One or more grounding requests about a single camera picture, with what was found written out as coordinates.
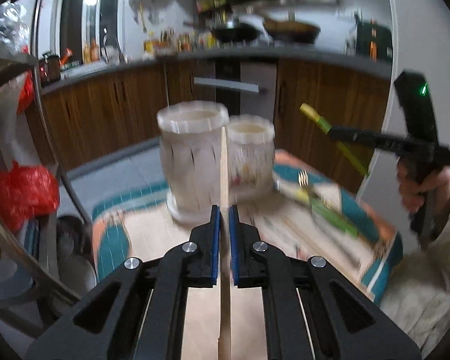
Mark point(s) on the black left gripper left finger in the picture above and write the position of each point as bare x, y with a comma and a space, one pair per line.
138, 310

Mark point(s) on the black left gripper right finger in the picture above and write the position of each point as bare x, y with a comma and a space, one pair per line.
311, 310

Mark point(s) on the wooden chopstick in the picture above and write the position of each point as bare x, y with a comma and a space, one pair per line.
225, 336

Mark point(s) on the green yellow tulip utensil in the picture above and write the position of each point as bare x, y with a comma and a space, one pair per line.
331, 131

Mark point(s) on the green yellow handled fork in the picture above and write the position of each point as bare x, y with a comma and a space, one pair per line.
323, 207

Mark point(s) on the right hand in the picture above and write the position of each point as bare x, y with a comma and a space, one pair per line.
412, 193

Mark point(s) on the white fleece right sleeve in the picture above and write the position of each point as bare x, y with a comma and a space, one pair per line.
417, 298

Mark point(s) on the dark green appliance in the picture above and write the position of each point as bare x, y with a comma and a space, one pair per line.
373, 40

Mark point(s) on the metal shelf rack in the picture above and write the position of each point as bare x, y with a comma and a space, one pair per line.
35, 262

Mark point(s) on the red plastic bag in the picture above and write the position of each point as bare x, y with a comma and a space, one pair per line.
25, 193
27, 94

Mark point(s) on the brown frying pan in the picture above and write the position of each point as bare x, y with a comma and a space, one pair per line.
291, 31

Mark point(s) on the built-in oven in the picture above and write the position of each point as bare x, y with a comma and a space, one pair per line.
243, 87

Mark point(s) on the white ceramic utensil holder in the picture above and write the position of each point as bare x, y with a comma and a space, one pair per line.
190, 152

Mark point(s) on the black wok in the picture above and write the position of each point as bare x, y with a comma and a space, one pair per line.
229, 32

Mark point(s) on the upper red plastic bag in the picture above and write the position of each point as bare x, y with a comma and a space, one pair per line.
27, 94

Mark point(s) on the clear plastic bag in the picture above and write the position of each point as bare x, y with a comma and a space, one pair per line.
14, 30

